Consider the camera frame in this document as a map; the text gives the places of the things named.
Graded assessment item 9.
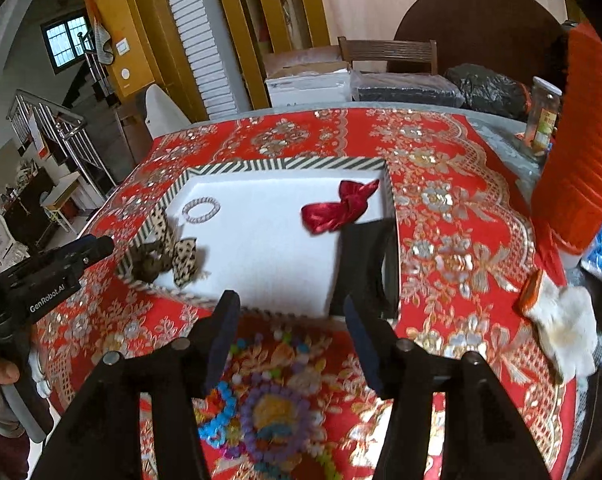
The glass jar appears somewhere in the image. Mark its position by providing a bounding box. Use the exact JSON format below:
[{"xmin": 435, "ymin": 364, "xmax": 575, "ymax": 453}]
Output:
[{"xmin": 524, "ymin": 76, "xmax": 563, "ymax": 154}]

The person's left hand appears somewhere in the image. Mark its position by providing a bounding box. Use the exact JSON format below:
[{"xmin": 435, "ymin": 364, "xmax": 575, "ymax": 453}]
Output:
[{"xmin": 0, "ymin": 356, "xmax": 22, "ymax": 387}]

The white cardboard box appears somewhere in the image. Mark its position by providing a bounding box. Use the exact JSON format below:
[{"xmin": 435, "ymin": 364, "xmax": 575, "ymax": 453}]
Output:
[{"xmin": 264, "ymin": 61, "xmax": 355, "ymax": 109}]

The dark packet in clear wrap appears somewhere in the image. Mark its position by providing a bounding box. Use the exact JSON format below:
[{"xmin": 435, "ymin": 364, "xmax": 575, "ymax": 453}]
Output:
[{"xmin": 351, "ymin": 71, "xmax": 465, "ymax": 108}]

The red floral tablecloth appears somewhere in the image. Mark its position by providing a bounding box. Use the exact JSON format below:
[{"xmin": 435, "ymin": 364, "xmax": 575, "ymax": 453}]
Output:
[{"xmin": 31, "ymin": 106, "xmax": 582, "ymax": 480}]

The white ribbed panel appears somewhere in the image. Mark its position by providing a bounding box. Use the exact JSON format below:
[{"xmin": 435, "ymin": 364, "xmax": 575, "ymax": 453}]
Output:
[{"xmin": 157, "ymin": 0, "xmax": 240, "ymax": 121}]

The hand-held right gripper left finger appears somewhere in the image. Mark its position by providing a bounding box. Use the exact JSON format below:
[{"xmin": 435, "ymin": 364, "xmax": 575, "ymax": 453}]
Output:
[{"xmin": 31, "ymin": 289, "xmax": 242, "ymax": 480}]

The light blue bead bracelet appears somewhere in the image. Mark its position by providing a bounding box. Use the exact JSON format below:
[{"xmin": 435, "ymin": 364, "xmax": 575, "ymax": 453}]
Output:
[{"xmin": 198, "ymin": 381, "xmax": 237, "ymax": 449}]

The orange ribbed lantern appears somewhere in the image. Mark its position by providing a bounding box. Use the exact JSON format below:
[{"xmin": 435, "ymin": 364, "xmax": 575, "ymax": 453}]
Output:
[{"xmin": 531, "ymin": 22, "xmax": 602, "ymax": 257}]

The black plastic bag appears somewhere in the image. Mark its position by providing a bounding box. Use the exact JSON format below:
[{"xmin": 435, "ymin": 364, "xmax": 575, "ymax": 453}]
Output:
[{"xmin": 443, "ymin": 63, "xmax": 532, "ymax": 111}]

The round brown tabletop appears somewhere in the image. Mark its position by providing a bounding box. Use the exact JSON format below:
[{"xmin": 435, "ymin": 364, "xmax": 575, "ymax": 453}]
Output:
[{"xmin": 393, "ymin": 0, "xmax": 568, "ymax": 79}]

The striped jewelry box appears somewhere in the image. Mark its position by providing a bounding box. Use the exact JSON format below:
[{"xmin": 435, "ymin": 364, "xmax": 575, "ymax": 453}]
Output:
[{"xmin": 116, "ymin": 156, "xmax": 401, "ymax": 322}]

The wooden chair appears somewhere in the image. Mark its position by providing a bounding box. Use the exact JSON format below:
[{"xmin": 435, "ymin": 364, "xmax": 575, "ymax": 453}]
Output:
[{"xmin": 337, "ymin": 36, "xmax": 439, "ymax": 76}]

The white glove orange cuff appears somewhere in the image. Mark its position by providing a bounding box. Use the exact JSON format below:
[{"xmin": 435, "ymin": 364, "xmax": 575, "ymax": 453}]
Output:
[{"xmin": 518, "ymin": 269, "xmax": 600, "ymax": 384}]

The multicoloured bead bracelet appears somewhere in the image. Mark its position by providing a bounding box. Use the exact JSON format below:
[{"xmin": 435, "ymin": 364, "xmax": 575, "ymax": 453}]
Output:
[{"xmin": 230, "ymin": 326, "xmax": 313, "ymax": 377}]

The window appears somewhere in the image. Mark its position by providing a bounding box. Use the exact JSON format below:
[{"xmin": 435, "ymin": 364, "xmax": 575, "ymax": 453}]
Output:
[{"xmin": 41, "ymin": 7, "xmax": 94, "ymax": 71}]

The person's maroon clothing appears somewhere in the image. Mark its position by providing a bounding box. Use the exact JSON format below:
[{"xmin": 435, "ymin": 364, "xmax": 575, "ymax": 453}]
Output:
[{"xmin": 0, "ymin": 417, "xmax": 30, "ymax": 480}]

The white chair back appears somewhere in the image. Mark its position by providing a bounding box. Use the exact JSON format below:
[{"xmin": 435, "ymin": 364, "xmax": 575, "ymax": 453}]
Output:
[{"xmin": 145, "ymin": 84, "xmax": 192, "ymax": 140}]

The purple bead bracelet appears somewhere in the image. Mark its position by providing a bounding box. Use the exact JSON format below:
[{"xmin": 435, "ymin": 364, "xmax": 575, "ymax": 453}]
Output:
[{"xmin": 238, "ymin": 382, "xmax": 315, "ymax": 464}]

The red velvet bow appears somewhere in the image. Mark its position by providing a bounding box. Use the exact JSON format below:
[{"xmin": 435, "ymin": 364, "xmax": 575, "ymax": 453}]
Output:
[{"xmin": 301, "ymin": 179, "xmax": 382, "ymax": 235}]

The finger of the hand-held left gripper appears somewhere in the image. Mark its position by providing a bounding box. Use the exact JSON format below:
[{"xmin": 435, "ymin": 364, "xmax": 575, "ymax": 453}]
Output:
[{"xmin": 73, "ymin": 234, "xmax": 116, "ymax": 273}]

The metal stair railing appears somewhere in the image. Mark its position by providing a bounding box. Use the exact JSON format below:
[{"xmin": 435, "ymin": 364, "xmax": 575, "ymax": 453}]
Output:
[{"xmin": 6, "ymin": 89, "xmax": 118, "ymax": 187}]

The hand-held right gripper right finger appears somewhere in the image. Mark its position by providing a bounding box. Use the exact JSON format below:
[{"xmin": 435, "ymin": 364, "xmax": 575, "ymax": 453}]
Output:
[{"xmin": 343, "ymin": 294, "xmax": 552, "ymax": 480}]

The white pearl bracelet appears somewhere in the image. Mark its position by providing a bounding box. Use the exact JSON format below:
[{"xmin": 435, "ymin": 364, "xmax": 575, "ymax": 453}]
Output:
[{"xmin": 182, "ymin": 198, "xmax": 222, "ymax": 225}]

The leopard print bow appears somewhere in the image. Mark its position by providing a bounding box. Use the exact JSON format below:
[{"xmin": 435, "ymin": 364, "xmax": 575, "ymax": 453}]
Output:
[{"xmin": 130, "ymin": 207, "xmax": 205, "ymax": 290}]

